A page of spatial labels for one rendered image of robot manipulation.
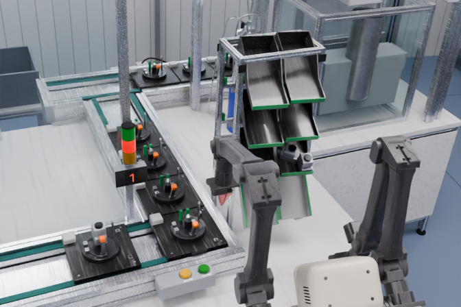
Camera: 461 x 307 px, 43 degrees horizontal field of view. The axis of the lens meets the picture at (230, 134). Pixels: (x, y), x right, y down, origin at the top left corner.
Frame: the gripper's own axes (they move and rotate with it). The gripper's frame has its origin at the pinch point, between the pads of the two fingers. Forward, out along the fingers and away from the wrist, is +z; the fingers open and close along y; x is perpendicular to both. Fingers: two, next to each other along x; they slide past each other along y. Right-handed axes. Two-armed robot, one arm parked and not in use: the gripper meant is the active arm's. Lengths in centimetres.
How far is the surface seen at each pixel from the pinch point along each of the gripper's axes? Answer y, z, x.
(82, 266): 47, 27, -12
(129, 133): 24.4, -15.0, -28.9
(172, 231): 11.7, 25.2, -17.0
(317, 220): -55, 38, -17
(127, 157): 25.2, -4.5, -28.8
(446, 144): -174, 55, -66
